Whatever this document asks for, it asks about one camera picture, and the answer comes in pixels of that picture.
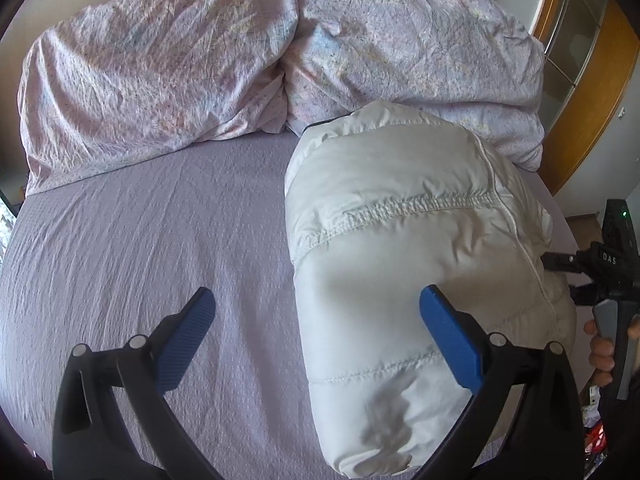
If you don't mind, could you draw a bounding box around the lilac bed sheet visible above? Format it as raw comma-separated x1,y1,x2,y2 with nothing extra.
0,129,597,480

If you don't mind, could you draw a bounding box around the person's right hand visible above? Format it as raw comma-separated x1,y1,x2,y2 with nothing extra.
584,318,615,388

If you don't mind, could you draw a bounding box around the pink floral duvet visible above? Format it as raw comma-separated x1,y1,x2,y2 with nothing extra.
17,0,544,194

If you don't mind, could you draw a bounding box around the wooden wardrobe with glass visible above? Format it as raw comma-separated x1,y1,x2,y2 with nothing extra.
496,0,639,193

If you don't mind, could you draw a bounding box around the beige puffer jacket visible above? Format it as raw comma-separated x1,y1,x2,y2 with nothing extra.
284,101,576,478

